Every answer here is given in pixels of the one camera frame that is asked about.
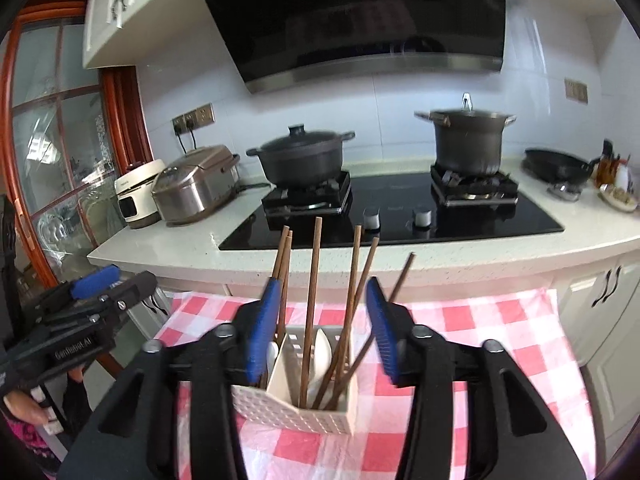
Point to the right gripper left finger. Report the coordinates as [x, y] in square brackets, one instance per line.
[132, 434]

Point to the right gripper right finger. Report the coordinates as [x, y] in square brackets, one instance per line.
[512, 434]

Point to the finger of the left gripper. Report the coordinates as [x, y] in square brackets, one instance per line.
[67, 293]
[105, 307]

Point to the wooden chopstick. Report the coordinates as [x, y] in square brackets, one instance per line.
[284, 272]
[384, 333]
[309, 320]
[329, 377]
[342, 344]
[275, 274]

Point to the white ceramic spoon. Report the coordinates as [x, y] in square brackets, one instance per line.
[320, 362]

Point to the white lower kitchen cabinets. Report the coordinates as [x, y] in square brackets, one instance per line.
[598, 295]

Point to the person's left hand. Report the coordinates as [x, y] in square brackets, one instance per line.
[75, 404]

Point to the red white checkered tablecloth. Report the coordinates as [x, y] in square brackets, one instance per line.
[363, 438]

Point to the white electric cooker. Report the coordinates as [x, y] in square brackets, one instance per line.
[134, 194]

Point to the white spoon in basket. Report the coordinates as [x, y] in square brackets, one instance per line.
[271, 358]

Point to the cream perforated utensil basket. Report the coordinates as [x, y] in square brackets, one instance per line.
[277, 405]

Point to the red wooden glass door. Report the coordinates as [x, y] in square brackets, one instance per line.
[67, 133]

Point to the stainless steel rice cooker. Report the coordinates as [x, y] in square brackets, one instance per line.
[196, 184]

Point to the black glass gas hob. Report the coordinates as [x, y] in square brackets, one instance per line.
[395, 209]

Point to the small steel bowl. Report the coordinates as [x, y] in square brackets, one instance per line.
[564, 191]

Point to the black casserole pot with lid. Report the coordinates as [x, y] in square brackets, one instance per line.
[303, 157]

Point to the white plate with food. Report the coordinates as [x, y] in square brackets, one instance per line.
[617, 198]

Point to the black wok pan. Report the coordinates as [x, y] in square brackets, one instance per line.
[557, 167]

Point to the tall black stock pot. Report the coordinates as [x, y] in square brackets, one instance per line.
[468, 140]

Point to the white upper cabinet left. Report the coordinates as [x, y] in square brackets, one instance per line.
[124, 32]

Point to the brown condiment bottle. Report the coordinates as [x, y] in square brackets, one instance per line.
[607, 165]

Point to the black range hood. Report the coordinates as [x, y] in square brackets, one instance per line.
[275, 44]

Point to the wall power socket strip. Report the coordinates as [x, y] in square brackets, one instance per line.
[190, 121]

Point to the wall switch plate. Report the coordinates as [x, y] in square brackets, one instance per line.
[576, 91]

